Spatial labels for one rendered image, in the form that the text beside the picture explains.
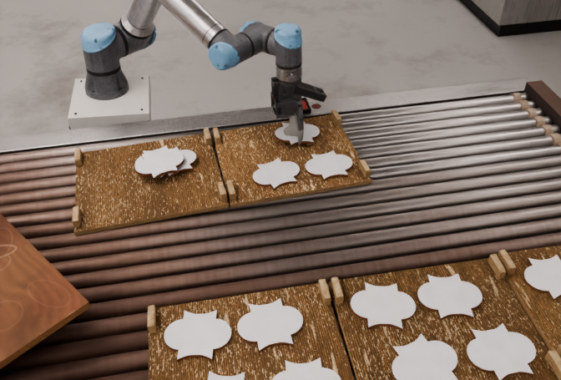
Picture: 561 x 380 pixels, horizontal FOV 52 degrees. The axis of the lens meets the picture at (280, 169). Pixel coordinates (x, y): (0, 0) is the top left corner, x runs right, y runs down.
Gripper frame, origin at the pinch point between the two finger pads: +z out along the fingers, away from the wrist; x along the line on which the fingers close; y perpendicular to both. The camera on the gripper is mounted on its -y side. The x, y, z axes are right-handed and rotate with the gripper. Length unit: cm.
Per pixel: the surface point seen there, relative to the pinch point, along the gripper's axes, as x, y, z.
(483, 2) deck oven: -235, -208, 81
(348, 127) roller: -3.8, -18.2, 4.3
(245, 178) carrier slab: 15.7, 19.7, 1.6
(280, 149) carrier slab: 5.2, 6.8, 1.8
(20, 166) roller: -10, 84, 3
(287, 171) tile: 17.1, 7.4, 0.7
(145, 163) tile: 6.6, 46.7, -2.8
